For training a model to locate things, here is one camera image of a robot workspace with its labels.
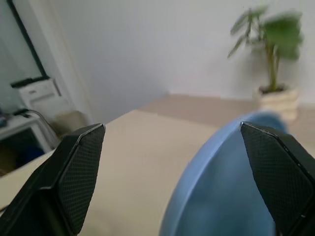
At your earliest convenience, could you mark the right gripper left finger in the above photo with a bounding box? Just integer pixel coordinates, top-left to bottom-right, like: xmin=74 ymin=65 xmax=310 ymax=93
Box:
xmin=0 ymin=123 xmax=106 ymax=236

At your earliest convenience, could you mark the tan cardboard box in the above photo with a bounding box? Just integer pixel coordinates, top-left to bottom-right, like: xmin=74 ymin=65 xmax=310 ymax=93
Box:
xmin=55 ymin=110 xmax=87 ymax=139

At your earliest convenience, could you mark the black window frame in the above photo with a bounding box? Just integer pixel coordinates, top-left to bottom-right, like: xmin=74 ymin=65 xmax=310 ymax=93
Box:
xmin=6 ymin=0 xmax=51 ymax=89

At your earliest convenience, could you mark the white bubble plant pot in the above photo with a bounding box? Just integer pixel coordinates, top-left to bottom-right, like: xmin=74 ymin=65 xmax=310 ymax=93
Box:
xmin=253 ymin=85 xmax=301 ymax=121

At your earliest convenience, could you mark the white open shelf cabinet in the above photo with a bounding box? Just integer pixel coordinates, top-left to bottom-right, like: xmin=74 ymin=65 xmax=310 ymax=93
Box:
xmin=0 ymin=113 xmax=54 ymax=177

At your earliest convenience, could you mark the white box appliance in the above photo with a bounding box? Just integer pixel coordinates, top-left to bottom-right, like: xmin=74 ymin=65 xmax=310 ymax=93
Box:
xmin=18 ymin=78 xmax=70 ymax=116

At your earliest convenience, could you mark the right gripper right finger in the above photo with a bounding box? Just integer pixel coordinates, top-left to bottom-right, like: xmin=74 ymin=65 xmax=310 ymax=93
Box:
xmin=240 ymin=121 xmax=315 ymax=236

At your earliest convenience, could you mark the green leafy plant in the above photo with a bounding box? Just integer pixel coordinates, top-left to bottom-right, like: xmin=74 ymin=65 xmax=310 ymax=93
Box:
xmin=227 ymin=6 xmax=305 ymax=91

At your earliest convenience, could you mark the blue plastic plate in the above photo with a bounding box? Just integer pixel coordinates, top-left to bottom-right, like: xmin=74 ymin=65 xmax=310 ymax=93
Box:
xmin=158 ymin=111 xmax=288 ymax=236

